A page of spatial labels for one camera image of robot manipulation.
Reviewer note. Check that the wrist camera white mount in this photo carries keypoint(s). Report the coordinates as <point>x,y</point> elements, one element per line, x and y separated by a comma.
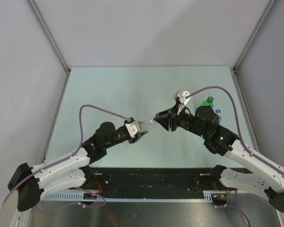
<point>133,127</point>
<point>181,100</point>

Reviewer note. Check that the aluminium frame post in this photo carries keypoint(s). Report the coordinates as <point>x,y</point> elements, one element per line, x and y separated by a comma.
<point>47,33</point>
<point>267,12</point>

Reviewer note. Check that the clear unlabelled plastic bottle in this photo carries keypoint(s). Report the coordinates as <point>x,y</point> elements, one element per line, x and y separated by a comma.
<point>148,123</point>

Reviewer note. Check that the left aluminium frame post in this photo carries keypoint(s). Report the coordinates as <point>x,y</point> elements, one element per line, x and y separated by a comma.
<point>47,33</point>

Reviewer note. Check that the grey slotted cable duct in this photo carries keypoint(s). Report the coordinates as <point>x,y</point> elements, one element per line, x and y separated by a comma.
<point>84,196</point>

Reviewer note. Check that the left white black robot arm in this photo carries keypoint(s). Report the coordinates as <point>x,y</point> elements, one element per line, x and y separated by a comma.
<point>71,170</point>

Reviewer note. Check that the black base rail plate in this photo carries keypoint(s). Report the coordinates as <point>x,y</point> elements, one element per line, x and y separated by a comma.
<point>153,181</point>

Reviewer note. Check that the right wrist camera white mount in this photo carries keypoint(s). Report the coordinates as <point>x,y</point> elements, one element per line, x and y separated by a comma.
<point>181,100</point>

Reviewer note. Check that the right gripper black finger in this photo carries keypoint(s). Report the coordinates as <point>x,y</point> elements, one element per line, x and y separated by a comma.
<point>166,112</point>
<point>166,122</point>

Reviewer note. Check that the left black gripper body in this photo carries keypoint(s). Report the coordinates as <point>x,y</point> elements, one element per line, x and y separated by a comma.
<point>134,139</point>

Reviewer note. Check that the green plastic bottle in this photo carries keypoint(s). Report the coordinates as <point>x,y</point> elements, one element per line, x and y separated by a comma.
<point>207,103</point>

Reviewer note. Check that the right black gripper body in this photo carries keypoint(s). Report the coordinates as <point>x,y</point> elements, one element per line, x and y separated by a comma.
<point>182,120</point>

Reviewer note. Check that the green bottle cap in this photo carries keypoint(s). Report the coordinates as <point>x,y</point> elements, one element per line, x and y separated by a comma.
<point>210,99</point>

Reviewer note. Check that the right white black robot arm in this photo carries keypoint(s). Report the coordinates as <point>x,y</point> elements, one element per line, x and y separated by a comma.
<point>266,178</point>

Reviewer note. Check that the right aluminium frame post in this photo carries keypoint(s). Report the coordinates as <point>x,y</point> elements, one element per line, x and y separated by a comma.
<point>267,12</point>

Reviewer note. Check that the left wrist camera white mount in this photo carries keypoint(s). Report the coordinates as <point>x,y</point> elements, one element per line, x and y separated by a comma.
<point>133,127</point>

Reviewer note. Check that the clear bottle with blue label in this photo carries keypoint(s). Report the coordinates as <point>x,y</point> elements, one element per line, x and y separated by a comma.
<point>219,117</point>

